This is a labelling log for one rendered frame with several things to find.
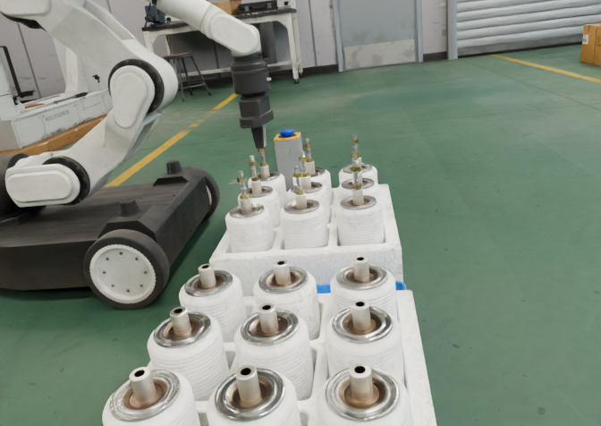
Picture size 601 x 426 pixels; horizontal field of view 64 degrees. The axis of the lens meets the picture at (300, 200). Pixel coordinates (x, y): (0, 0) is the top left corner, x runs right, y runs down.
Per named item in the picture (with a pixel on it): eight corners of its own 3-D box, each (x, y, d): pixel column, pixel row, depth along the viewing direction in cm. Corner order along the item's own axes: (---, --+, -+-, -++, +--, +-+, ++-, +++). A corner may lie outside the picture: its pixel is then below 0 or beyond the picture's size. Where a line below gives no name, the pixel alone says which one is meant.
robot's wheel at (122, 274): (94, 312, 120) (71, 240, 113) (103, 302, 125) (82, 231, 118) (171, 308, 118) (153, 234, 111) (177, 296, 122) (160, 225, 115)
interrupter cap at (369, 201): (334, 209, 98) (334, 206, 98) (349, 196, 104) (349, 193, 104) (368, 212, 95) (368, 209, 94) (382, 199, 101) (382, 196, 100)
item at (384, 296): (339, 397, 74) (327, 295, 67) (342, 356, 83) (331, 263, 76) (402, 397, 72) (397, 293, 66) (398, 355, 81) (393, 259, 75)
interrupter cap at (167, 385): (97, 424, 50) (95, 419, 50) (130, 374, 57) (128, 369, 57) (165, 424, 49) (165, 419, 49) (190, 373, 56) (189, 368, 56)
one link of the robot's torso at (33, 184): (12, 213, 134) (-4, 167, 129) (53, 189, 152) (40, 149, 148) (82, 207, 131) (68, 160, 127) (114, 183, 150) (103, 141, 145)
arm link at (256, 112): (249, 118, 127) (242, 72, 123) (284, 116, 124) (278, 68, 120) (230, 130, 115) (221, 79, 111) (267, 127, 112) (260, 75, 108)
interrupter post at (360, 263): (353, 283, 70) (351, 263, 69) (353, 275, 73) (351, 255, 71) (370, 282, 70) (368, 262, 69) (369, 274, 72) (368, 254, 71)
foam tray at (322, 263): (224, 333, 105) (207, 259, 99) (257, 251, 141) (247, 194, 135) (405, 326, 100) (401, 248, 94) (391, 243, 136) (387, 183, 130)
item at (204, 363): (164, 462, 66) (132, 354, 60) (187, 409, 75) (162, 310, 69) (232, 463, 65) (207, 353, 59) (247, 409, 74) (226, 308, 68)
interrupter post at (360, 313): (352, 332, 59) (350, 310, 58) (352, 321, 62) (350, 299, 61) (371, 332, 59) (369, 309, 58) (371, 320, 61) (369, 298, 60)
